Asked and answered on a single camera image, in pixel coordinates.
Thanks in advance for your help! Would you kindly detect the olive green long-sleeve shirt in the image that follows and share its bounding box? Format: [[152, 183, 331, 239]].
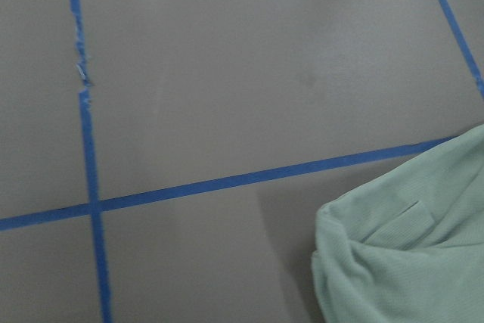
[[312, 126, 483, 322]]

